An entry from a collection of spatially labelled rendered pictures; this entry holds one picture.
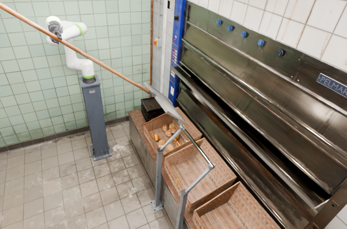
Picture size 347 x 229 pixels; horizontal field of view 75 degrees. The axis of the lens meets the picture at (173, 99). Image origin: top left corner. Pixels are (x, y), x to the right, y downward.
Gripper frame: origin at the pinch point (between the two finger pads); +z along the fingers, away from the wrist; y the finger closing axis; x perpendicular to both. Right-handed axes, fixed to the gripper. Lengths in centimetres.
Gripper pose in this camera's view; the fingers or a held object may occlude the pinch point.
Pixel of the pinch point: (58, 38)
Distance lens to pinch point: 178.4
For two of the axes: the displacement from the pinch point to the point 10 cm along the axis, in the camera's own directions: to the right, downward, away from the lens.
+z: 4.6, 5.4, -7.0
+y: -6.4, 7.5, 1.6
